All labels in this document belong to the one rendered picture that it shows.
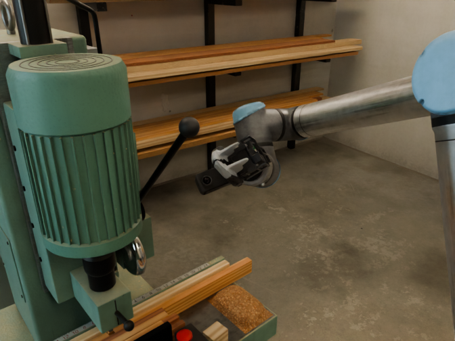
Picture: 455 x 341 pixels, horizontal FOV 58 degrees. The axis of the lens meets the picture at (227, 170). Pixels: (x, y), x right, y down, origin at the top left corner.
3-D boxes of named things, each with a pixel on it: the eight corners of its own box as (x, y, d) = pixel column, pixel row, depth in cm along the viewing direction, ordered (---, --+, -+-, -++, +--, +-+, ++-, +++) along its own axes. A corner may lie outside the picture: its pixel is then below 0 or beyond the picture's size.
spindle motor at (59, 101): (65, 275, 65) (24, 78, 52) (30, 229, 77) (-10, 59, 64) (160, 235, 75) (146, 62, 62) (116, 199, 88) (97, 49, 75)
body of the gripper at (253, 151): (247, 132, 85) (260, 141, 96) (212, 154, 87) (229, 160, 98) (265, 164, 83) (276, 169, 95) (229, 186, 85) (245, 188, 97)
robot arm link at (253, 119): (258, 111, 117) (267, 153, 116) (223, 111, 112) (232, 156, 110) (277, 99, 110) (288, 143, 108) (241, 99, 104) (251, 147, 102)
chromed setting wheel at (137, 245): (140, 287, 98) (135, 243, 92) (116, 262, 106) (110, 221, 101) (151, 281, 99) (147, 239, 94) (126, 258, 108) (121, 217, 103)
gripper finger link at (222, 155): (228, 132, 76) (242, 140, 85) (202, 149, 78) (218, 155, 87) (236, 147, 76) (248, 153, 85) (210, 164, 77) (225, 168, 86)
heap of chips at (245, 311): (245, 334, 92) (245, 321, 91) (206, 300, 102) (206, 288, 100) (273, 314, 97) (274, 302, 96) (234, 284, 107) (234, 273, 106)
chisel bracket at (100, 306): (103, 341, 80) (97, 307, 76) (74, 302, 89) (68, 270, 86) (137, 322, 84) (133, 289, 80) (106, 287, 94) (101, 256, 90)
